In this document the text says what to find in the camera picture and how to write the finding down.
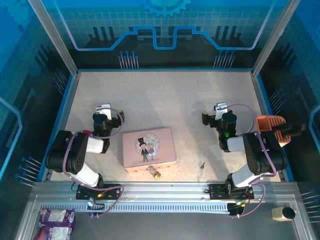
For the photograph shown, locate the pink cartoon couple tin box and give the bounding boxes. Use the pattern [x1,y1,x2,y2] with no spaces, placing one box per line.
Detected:
[122,127,178,174]

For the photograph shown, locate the brass padlock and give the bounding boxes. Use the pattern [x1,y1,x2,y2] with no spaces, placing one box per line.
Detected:
[146,164,162,181]

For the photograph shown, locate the orange slotted rack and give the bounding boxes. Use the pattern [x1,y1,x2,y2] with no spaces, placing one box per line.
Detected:
[255,114,292,149]

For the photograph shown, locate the wooden block with black disc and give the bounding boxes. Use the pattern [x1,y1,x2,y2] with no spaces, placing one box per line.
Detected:
[271,206,298,223]

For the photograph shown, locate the purple snack bag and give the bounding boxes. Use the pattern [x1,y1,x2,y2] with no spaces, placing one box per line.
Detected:
[33,207,77,240]

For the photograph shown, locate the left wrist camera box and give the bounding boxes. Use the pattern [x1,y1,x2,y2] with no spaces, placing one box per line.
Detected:
[95,103,113,120]

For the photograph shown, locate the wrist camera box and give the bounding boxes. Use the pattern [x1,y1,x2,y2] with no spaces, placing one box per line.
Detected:
[213,102,229,121]
[95,103,113,120]

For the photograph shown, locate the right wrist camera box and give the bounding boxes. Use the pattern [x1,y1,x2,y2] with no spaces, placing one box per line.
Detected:
[213,102,229,121]

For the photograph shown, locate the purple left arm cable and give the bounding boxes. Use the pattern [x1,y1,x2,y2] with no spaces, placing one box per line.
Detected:
[61,107,125,219]

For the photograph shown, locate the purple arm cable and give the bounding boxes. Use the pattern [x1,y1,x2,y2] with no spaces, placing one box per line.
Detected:
[226,103,279,219]
[61,107,125,219]

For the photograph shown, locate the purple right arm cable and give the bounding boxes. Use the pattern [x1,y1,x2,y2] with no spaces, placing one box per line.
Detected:
[226,103,279,219]

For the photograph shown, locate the black tool handle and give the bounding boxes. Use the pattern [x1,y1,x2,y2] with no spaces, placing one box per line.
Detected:
[272,122,308,139]

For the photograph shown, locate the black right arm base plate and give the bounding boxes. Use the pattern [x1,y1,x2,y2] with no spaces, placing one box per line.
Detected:
[208,183,255,201]

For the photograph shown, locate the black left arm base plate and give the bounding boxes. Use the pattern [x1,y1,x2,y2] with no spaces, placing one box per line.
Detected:
[75,183,125,201]

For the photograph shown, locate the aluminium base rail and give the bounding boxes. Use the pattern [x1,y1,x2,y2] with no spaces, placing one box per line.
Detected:
[14,180,316,240]

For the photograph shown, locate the aluminium frame post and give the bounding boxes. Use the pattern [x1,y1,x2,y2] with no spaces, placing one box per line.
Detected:
[26,0,81,77]
[250,0,301,78]

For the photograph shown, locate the grey slotted cable duct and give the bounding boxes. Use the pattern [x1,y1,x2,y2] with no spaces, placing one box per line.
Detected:
[39,201,231,214]

